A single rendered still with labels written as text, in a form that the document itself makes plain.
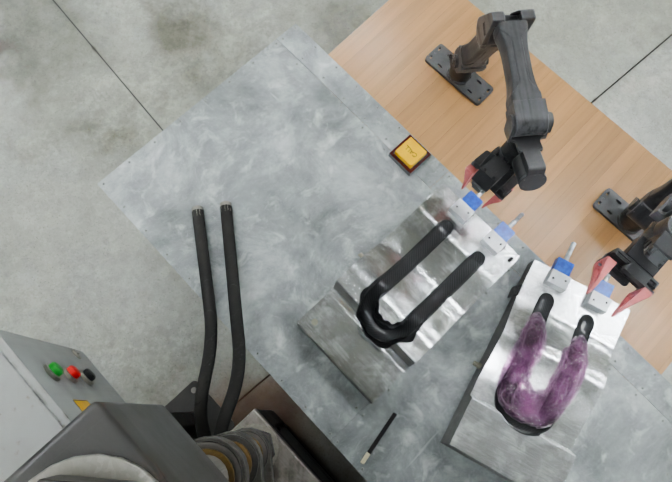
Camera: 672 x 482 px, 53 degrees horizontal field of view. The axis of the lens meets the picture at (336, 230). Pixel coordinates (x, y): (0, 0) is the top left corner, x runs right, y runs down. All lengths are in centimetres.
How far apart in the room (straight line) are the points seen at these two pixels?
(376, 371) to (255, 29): 172
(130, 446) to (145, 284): 212
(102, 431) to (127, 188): 138
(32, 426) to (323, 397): 79
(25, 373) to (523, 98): 101
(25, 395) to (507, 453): 102
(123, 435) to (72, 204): 229
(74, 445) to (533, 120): 111
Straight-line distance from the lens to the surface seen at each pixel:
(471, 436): 159
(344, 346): 161
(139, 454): 47
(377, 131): 182
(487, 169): 142
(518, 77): 143
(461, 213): 165
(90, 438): 48
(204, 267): 166
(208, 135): 183
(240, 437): 118
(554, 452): 164
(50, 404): 106
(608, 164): 195
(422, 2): 203
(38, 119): 291
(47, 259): 271
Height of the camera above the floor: 246
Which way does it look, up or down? 75 degrees down
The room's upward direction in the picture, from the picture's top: 7 degrees clockwise
